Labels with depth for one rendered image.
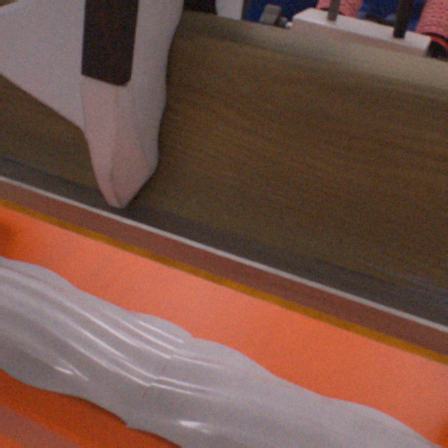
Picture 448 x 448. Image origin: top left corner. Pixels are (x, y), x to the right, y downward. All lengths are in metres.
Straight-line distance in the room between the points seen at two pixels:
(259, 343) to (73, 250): 0.14
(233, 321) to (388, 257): 0.18
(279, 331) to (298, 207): 0.17
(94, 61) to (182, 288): 0.22
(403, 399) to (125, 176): 0.21
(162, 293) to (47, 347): 0.08
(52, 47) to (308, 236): 0.10
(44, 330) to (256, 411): 0.12
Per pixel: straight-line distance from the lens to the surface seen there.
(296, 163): 0.17
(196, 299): 0.35
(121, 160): 0.18
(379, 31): 0.56
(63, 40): 0.18
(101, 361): 0.30
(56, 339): 0.31
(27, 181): 0.22
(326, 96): 0.16
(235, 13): 0.22
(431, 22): 0.72
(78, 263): 0.37
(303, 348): 0.34
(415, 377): 0.35
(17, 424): 0.29
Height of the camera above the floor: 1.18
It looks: 32 degrees down
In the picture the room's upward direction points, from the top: 10 degrees clockwise
